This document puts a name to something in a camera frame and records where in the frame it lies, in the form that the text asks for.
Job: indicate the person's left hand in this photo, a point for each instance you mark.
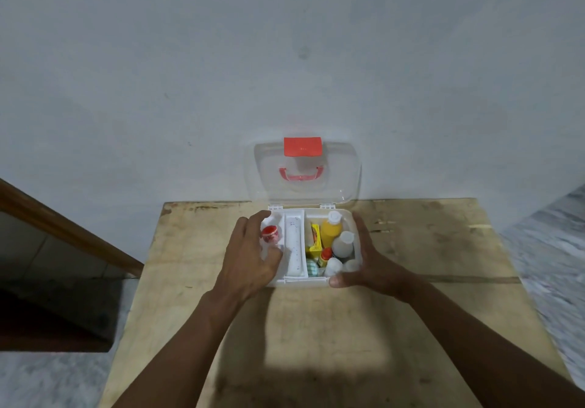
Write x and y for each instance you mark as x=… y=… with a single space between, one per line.
x=244 y=266

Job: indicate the person's right hand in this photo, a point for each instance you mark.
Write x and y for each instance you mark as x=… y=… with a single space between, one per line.
x=379 y=273

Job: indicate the short white gauze roll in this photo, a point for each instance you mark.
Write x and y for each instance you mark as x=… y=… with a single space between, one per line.
x=351 y=265
x=333 y=266

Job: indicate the red tape roll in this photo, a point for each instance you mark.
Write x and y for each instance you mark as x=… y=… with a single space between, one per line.
x=270 y=234

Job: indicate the white bottle green label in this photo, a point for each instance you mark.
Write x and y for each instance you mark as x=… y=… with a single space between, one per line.
x=343 y=245

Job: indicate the long printed gauze roll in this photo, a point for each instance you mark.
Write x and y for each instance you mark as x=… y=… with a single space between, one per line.
x=294 y=247

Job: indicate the small yellow bottle red cap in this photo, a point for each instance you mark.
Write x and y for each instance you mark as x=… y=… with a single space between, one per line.
x=324 y=257

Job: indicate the yellow bottle white cap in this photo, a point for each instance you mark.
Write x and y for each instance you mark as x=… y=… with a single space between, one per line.
x=331 y=231

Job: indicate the teal striped bandage pack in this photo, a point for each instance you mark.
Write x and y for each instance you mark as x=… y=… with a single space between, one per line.
x=312 y=267

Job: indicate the green and yellow carton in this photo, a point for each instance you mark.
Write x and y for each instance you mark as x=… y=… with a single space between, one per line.
x=315 y=243

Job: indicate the person's right forearm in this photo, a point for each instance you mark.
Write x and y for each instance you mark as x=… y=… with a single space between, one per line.
x=480 y=343

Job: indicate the person's left forearm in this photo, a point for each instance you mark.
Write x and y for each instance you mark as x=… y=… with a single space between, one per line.
x=183 y=357

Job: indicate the white divided insert tray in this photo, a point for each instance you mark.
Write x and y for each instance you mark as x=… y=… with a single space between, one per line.
x=288 y=275

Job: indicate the light brown door frame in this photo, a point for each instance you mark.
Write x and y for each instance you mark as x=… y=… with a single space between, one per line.
x=68 y=229

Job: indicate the dark brown door post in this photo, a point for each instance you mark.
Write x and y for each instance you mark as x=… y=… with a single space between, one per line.
x=45 y=346

